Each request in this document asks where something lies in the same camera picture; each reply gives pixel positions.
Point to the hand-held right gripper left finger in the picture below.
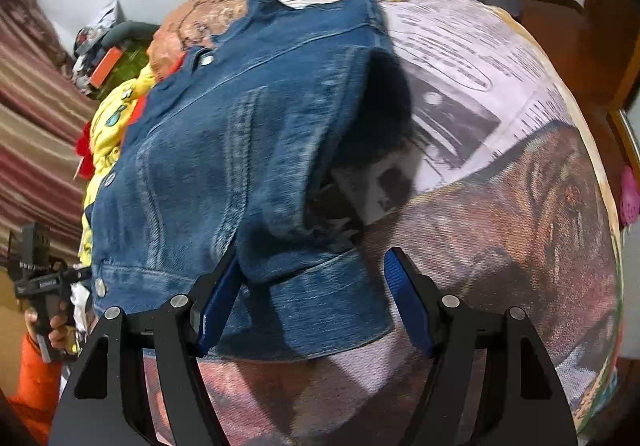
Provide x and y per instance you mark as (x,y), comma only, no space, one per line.
(220,301)

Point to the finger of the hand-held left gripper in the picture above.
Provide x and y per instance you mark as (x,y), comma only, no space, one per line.
(82,272)

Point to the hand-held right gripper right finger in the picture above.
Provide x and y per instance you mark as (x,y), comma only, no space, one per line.
(406,298)

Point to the blue denim jacket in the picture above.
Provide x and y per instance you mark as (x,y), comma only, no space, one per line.
(225,150)

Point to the person's left forearm orange sleeve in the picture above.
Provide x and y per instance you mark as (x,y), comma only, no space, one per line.
(37,386)

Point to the person's left hand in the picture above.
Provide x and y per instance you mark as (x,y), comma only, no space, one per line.
(60,328)

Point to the printed bed blanket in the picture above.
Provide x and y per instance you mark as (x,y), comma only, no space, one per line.
(500,226)

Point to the red plush garment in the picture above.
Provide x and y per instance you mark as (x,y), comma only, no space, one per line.
(84,150)

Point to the striped brown curtain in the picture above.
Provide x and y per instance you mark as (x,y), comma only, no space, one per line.
(35,125)

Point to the yellow printed garment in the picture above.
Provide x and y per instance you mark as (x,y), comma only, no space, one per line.
(112,118)

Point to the orange box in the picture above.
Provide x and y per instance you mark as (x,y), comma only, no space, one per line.
(106,66)

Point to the pile of clutter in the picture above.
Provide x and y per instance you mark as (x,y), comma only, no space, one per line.
(95,33)

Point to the wooden wardrobe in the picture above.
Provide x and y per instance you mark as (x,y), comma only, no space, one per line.
(615,0)

